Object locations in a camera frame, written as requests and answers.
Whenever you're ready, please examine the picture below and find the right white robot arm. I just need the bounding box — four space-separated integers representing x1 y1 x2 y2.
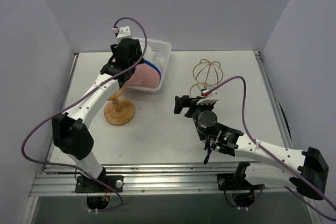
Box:
174 95 329 200

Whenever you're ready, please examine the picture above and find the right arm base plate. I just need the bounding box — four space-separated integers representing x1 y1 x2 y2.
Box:
217 173 263 191

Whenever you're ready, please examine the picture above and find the wooden hat stand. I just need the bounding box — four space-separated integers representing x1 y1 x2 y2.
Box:
104 88 135 126

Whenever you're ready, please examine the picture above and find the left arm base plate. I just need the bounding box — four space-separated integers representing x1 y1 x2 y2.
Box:
75 175 124 194

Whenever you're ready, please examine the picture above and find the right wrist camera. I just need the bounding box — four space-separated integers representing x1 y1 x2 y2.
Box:
196 89 219 105

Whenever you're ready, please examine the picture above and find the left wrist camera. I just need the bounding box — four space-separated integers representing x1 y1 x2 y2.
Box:
112 26 132 43

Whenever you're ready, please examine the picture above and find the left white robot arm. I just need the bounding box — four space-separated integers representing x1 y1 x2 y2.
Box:
52 38 147 192

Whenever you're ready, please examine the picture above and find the white bucket hat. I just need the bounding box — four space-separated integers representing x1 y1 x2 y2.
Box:
143 46 164 71

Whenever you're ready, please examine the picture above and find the blue baseball cap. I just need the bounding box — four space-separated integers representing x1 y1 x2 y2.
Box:
144 60 161 78

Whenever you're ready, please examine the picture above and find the aluminium mounting rail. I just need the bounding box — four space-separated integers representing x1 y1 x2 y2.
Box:
28 165 305 197

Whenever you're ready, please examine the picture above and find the white plastic basket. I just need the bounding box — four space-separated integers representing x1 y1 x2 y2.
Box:
124 39 172 94

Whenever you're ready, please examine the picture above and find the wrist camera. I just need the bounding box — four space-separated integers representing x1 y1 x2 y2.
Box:
112 26 132 43
196 89 219 105

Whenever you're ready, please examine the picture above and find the pink baseball cap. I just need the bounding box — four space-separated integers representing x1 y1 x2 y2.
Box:
125 63 161 89

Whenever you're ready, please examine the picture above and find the gold wire hat stand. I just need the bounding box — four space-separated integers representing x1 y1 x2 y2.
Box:
189 59 224 97

